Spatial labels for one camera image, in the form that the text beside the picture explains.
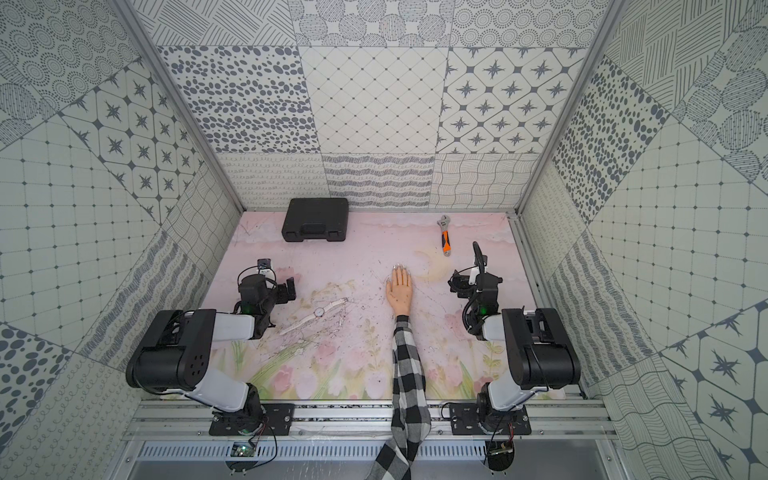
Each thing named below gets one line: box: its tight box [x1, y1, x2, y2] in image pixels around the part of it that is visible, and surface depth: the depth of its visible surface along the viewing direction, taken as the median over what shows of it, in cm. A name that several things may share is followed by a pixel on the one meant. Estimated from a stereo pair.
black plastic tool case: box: [281, 198, 348, 242], surface depth 113 cm
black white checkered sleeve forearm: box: [364, 315, 432, 480], surface depth 73 cm
